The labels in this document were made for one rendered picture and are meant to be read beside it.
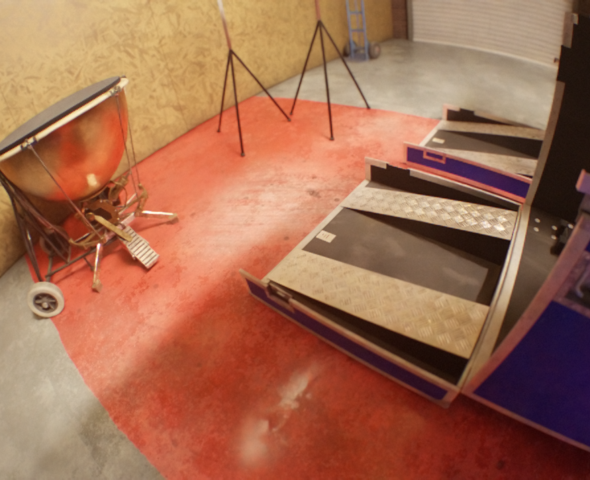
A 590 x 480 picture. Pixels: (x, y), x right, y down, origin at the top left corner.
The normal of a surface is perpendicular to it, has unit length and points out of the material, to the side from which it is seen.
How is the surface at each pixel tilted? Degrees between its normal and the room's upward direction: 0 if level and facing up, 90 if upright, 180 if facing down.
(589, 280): 90
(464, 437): 0
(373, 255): 1
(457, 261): 1
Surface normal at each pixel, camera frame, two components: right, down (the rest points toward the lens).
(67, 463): -0.14, -0.72
